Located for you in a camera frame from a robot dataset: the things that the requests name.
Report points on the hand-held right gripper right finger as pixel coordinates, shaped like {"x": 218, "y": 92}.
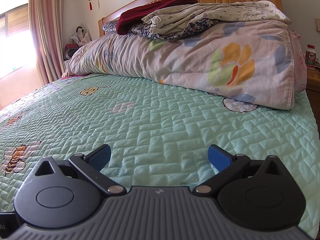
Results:
{"x": 220, "y": 158}

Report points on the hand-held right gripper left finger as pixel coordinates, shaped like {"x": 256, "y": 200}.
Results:
{"x": 100, "y": 158}

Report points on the green bee-print bedspread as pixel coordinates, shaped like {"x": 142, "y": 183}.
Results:
{"x": 162, "y": 120}

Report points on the floral duvet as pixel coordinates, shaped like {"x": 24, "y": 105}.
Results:
{"x": 187, "y": 60}

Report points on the red box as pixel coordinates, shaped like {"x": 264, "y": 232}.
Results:
{"x": 71, "y": 46}

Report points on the wooden nightstand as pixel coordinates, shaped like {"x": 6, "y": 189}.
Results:
{"x": 313, "y": 80}

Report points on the white plastic bag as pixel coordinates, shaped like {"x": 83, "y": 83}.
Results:
{"x": 81, "y": 36}

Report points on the pink pillow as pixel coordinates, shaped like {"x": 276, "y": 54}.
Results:
{"x": 298, "y": 60}

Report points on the black and white patterned cloth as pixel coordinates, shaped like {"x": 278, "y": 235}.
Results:
{"x": 140, "y": 28}

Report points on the white supplement bottle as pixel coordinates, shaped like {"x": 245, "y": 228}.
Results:
{"x": 310, "y": 57}

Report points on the pink curtain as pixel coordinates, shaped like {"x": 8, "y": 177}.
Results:
{"x": 45, "y": 30}

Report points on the cream floral bed sheet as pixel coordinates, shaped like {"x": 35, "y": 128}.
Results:
{"x": 215, "y": 12}

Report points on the window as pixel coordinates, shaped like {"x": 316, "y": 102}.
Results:
{"x": 15, "y": 32}

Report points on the dark red cloth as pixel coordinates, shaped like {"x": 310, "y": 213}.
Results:
{"x": 145, "y": 12}

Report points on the white wall socket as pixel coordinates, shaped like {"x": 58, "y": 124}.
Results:
{"x": 317, "y": 25}

